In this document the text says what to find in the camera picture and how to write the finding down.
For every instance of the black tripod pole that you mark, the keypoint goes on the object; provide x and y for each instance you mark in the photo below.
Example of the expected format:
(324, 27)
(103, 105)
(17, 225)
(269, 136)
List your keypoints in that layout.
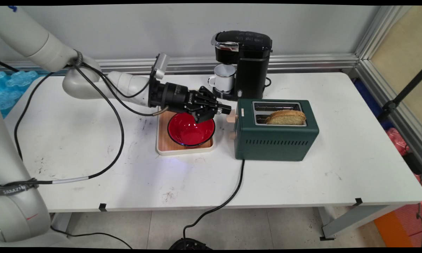
(402, 93)

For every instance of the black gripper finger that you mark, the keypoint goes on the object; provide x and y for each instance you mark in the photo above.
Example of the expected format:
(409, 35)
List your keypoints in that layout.
(205, 114)
(212, 100)

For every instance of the aluminium frame rail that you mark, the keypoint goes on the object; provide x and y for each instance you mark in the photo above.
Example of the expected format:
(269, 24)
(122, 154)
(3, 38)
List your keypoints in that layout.
(302, 63)
(390, 102)

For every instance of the white enamel mug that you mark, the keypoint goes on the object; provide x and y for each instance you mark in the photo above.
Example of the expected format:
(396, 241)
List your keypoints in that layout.
(224, 79)

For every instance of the dark green toaster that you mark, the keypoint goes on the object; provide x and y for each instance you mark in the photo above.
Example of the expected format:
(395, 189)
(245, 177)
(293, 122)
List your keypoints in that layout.
(276, 140)

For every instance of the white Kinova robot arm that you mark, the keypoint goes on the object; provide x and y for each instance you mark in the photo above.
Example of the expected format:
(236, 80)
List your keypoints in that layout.
(18, 218)

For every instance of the pink plastic bag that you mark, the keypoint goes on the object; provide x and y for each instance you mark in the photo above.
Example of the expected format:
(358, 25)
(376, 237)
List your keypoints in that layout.
(399, 138)

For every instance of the black coffee machine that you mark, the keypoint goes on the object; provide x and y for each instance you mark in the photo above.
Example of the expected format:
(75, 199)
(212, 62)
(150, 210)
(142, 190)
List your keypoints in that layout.
(253, 59)

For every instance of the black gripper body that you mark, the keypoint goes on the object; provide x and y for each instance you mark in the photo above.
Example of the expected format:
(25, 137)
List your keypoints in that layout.
(172, 98)

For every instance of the grey table leg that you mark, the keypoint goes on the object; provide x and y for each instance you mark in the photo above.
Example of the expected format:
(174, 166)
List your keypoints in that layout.
(60, 223)
(355, 219)

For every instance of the wooden tray with white rim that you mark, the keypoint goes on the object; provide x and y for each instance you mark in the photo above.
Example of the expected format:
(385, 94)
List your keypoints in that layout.
(165, 142)

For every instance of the black power strip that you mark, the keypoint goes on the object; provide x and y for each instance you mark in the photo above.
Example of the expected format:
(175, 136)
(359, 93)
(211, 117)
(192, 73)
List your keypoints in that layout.
(190, 244)

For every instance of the red bowl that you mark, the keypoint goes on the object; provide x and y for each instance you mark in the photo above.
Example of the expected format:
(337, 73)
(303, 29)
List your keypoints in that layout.
(188, 131)

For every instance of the black table edge clip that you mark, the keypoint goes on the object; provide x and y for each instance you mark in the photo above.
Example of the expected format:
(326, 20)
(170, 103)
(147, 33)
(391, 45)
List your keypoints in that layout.
(358, 201)
(102, 207)

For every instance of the toasted bread slice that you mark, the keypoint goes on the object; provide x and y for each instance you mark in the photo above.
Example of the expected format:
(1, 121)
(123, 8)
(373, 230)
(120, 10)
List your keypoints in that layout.
(288, 117)

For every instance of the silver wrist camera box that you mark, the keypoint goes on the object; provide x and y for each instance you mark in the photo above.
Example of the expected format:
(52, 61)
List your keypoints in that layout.
(160, 65)

